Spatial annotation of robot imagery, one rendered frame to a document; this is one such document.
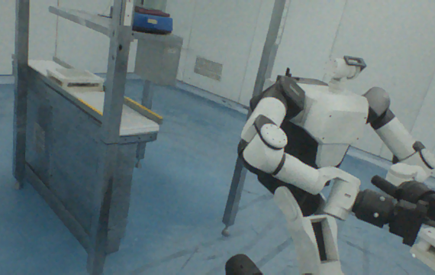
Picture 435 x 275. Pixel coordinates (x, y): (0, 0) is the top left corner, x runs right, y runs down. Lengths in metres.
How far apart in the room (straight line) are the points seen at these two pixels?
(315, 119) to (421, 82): 3.66
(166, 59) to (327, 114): 0.85
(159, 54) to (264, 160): 0.97
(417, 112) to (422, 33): 0.86
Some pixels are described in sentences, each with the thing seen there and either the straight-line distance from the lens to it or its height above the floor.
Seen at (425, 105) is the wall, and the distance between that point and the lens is 4.91.
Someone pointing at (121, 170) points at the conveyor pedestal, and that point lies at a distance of 2.09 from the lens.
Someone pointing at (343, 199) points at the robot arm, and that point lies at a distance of 1.10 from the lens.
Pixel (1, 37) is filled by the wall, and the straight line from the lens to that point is 5.39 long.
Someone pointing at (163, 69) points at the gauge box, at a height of 1.12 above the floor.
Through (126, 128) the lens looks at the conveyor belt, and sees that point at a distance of 1.85.
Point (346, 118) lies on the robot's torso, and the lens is 1.36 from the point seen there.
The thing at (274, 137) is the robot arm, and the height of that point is 1.16.
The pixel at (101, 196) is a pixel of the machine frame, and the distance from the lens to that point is 1.83.
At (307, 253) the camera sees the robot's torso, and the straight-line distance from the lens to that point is 1.47.
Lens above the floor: 1.45
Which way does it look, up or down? 20 degrees down
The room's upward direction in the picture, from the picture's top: 12 degrees clockwise
